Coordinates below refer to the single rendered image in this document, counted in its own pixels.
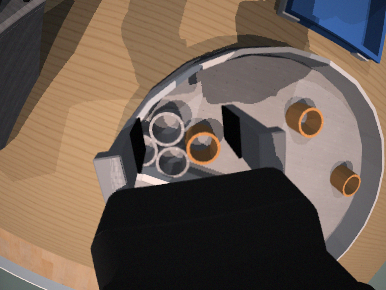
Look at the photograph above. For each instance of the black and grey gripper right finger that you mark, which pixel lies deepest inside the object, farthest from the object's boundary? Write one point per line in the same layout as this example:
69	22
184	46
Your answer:
258	145

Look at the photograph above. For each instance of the bronze bushing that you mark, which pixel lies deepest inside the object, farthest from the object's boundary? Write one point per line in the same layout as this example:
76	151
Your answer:
207	155
313	123
339	177

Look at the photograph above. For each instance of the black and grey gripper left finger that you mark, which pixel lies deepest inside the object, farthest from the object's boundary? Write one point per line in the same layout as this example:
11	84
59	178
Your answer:
117	168

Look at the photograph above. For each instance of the steel bushing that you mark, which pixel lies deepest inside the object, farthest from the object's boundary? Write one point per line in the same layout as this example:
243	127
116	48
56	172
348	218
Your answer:
173	170
166	139
151	155

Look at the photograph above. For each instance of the blue open crate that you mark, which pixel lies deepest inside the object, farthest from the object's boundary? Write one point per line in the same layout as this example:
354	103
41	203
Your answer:
362	22

